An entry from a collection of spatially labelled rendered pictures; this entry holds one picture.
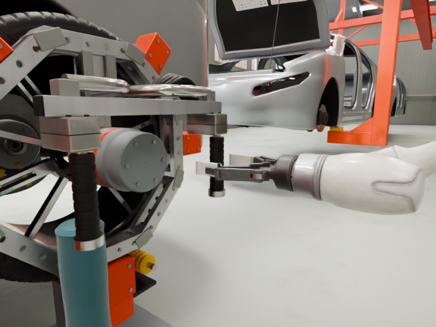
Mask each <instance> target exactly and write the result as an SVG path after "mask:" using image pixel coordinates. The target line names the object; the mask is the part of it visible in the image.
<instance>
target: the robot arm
mask: <svg viewBox="0 0 436 327"><path fill-rule="evenodd" d="M229 165H233V166H222V164H221V163H220V162H219V163H211V162H202V161H196V162H195V167H196V174H198V175H205V176H212V177H215V180H225V181H242V182H257V183H262V182H263V181H269V179H273V181H274V184H275V186H276V187H277V188H278V189H280V190H284V191H292V192H294V193H295V195H297V196H298V197H305V198H309V199H316V200H323V201H326V202H330V203H332V204H334V205H336V206H338V207H341V208H345V209H348V210H354V211H357V212H363V213H371V214H377V215H404V214H410V213H415V212H416V211H417V210H418V209H419V207H420V205H421V202H422V199H423V197H424V191H425V179H426V178H427V177H428V176H430V175H432V174H433V173H436V140H435V141H433V142H430V143H427V144H425V145H421V146H418V147H413V148H404V147H400V146H397V145H394V146H392V147H387V148H385V149H381V150H378V151H374V152H370V153H344V154H338V155H327V154H312V153H302V154H300V155H299V156H295V155H288V154H283V155H281V156H280V157H279V158H278V159H274V158H270V157H266V156H260V157H258V156H255V157H253V156H247V155H241V154H229Z"/></svg>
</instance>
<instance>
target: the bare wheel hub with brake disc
mask: <svg viewBox="0 0 436 327"><path fill-rule="evenodd" d="M0 129H1V130H6V131H10V132H15V133H18V134H23V135H26V136H31V137H34V138H39V139H41V135H40V133H39V132H40V123H39V117H36V116H34V110H33V108H32V107H31V106H30V105H29V103H28V102H27V101H26V100H25V99H24V98H23V97H22V96H19V95H15V94H11V93H8V94H6V95H5V96H4V97H3V98H2V99H1V100H0ZM4 140H5V139H2V138H0V169H6V171H5V175H4V176H6V175H9V174H10V173H13V172H15V171H18V169H21V168H23V167H27V166H29V165H32V164H35V163H36V162H39V161H41V160H42V159H41V156H40V147H38V146H34V145H29V144H27V150H26V151H25V152H24V153H23V154H21V155H19V156H12V155H9V154H7V153H6V152H5V151H4V149H3V141H4ZM15 162H20V163H21V166H16V165H14V163H15ZM45 177H46V176H45ZM45 177H42V178H40V179H38V180H36V181H34V182H31V184H32V185H30V186H23V187H21V188H19V189H16V190H14V191H12V192H10V193H8V194H11V193H17V192H20V191H24V190H26V189H29V188H31V187H33V186H35V185H36V184H38V183H40V182H41V181H42V180H43V179H44V178H45ZM21 179H22V177H20V178H18V179H15V180H13V181H11V182H9V183H7V184H4V185H2V186H1V188H3V187H5V186H7V185H9V184H11V183H13V182H16V181H18V180H21Z"/></svg>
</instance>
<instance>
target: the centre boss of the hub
mask: <svg viewBox="0 0 436 327"><path fill-rule="evenodd" d="M3 149H4V151H5V152H6V153H7V154H9V155H12V156H19V155H21V154H23V153H24V152H25V151H26V150H27V144H25V143H20V142H16V141H11V140H7V139H5V140H4V141H3Z"/></svg>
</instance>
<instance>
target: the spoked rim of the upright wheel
mask: <svg viewBox="0 0 436 327"><path fill-rule="evenodd" d="M38 65H41V66H47V67H51V68H55V69H58V70H60V71H63V72H64V73H67V74H73V75H76V74H77V69H76V60H75V56H68V55H63V54H54V53H49V54H48V55H47V56H46V57H45V58H44V59H43V60H42V61H41V62H40V63H39V64H38ZM116 70H117V79H121V80H124V81H126V82H128V84H129V86H132V85H136V84H135V83H134V81H133V80H132V79H131V78H130V76H129V75H128V74H127V73H126V72H125V71H124V70H122V69H121V68H120V67H119V66H117V65H116ZM22 82H23V83H24V84H25V85H26V87H28V89H29V90H30V91H31V93H32V94H33V95H34V96H35V95H43V93H42V92H41V91H40V90H39V89H38V87H37V86H36V85H35V83H33V81H32V80H31V79H30V77H29V76H28V75H26V76H25V77H24V78H23V79H22ZM14 87H15V89H17V90H18V92H19V93H20V94H21V96H22V97H23V98H24V99H25V100H26V101H27V102H28V103H29V105H30V106H31V107H32V108H33V109H34V107H33V101H32V95H31V94H30V93H29V91H28V90H27V89H26V87H24V85H23V84H22V83H21V82H19V83H18V84H17V85H16V86H14ZM110 117H111V127H118V128H135V129H137V130H140V131H142V132H150V133H152V134H154V135H156V136H157V137H158V138H159V132H158V125H157V122H156V118H155V116H154V115H111V116H110ZM0 138H2V139H7V140H11V141H16V142H20V143H25V144H29V145H34V146H38V147H40V156H41V159H42V160H41V161H39V162H36V163H34V164H32V165H29V166H27V167H24V168H23V169H20V170H18V171H15V172H13V173H10V174H9V175H6V176H3V177H1V178H0V186H2V185H4V184H7V183H9V182H11V181H13V180H15V179H18V178H20V177H23V176H25V175H27V174H29V173H31V172H32V173H33V174H32V175H29V176H27V177H25V178H22V179H21V180H18V181H16V182H13V183H11V184H9V185H7V186H5V187H3V188H0V197H2V196H3V195H6V194H8V193H10V192H12V191H14V190H16V189H19V188H21V187H23V186H26V185H27V184H30V183H31V182H34V181H36V180H38V179H40V178H42V177H45V176H47V175H49V174H52V175H53V176H55V177H57V178H58V180H57V181H56V183H55V185H54V186H53V188H52V190H51V191H50V193H49V194H48V196H47V198H46V199H45V201H44V203H43V204H42V206H41V208H40V209H39V211H38V213H37V214H36V216H35V218H34V219H33V221H32V222H31V224H14V223H6V222H3V221H0V224H2V225H4V226H6V227H8V228H10V229H12V230H14V231H16V232H19V233H20V234H23V235H24V236H27V237H29V238H31V239H33V240H35V241H37V242H39V243H41V244H43V245H45V246H47V247H49V248H51V249H53V250H55V251H57V241H56V234H55V229H56V228H57V227H58V226H59V225H60V224H61V223H63V222H64V221H66V220H69V219H73V218H74V212H73V213H70V214H69V215H67V216H65V217H62V218H59V219H57V220H54V221H50V222H46V223H45V220H46V218H47V216H48V215H49V213H50V211H51V210H52V208H53V206H54V205H55V203H56V201H57V200H58V198H59V196H60V194H61V193H62V191H63V190H64V188H65V186H66V184H67V183H68V181H69V182H70V181H71V173H70V168H69V166H70V164H69V162H67V161H66V160H65V159H64V158H63V156H62V151H57V150H52V149H45V148H43V147H42V141H41V139H39V138H34V137H31V136H26V135H23V134H18V133H15V132H10V131H6V130H1V129H0ZM149 192H150V191H147V192H143V193H138V192H135V191H119V190H115V189H111V188H107V187H104V186H101V187H100V188H99V190H98V198H97V199H98V201H99V207H98V209H99V217H100V220H102V221H103V222H104V237H108V236H110V235H112V234H115V233H116V232H117V231H119V230H120V229H121V228H122V227H124V226H125V225H126V224H127V223H128V222H129V221H130V220H131V218H133V216H135V214H136V213H137V212H138V210H139V209H140V208H141V206H142V205H143V203H144V202H145V200H146V198H147V196H148V195H149Z"/></svg>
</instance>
